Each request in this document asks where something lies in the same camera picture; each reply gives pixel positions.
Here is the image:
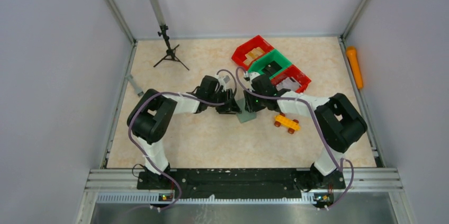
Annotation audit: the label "near red bin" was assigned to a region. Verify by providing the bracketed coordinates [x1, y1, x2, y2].
[271, 65, 311, 93]

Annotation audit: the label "green bin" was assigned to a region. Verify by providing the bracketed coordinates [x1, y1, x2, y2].
[245, 49, 292, 81]

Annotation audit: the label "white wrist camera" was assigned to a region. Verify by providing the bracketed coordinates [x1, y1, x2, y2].
[218, 75, 231, 90]
[244, 71, 260, 82]

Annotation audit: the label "green card holder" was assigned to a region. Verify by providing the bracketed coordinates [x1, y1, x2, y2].
[236, 98, 257, 123]

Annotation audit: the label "black item in green bin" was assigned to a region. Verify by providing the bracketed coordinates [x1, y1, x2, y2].
[262, 61, 282, 78]

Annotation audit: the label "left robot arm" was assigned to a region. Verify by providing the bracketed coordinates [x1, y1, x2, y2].
[127, 76, 241, 181]

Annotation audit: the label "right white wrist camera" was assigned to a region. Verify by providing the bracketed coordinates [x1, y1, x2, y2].
[244, 71, 260, 82]

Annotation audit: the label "black tripod with grey tube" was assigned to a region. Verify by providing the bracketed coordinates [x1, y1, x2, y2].
[149, 0, 190, 71]

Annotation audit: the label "far red bin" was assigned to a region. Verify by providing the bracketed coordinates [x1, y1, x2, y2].
[231, 35, 274, 70]

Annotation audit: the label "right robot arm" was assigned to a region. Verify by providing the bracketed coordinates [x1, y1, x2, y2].
[244, 72, 367, 185]

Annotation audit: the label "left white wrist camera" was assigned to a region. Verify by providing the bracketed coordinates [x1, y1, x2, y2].
[218, 75, 231, 90]

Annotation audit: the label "red bin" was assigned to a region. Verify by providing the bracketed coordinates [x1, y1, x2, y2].
[271, 65, 311, 93]
[231, 35, 274, 70]

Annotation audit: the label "yellow toy car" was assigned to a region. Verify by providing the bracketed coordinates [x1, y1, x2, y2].
[274, 113, 301, 135]

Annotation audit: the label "clear plastic bags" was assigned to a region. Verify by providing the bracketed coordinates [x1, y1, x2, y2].
[279, 77, 302, 92]

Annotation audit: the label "orange flashlight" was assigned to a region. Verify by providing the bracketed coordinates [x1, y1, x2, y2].
[346, 46, 364, 89]

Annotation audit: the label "small grey tool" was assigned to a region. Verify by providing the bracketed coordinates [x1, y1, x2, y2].
[125, 74, 144, 97]

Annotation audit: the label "wooden blocks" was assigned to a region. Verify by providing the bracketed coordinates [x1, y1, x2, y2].
[244, 47, 265, 67]

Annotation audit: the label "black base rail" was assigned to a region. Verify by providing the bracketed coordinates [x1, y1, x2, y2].
[137, 168, 346, 199]

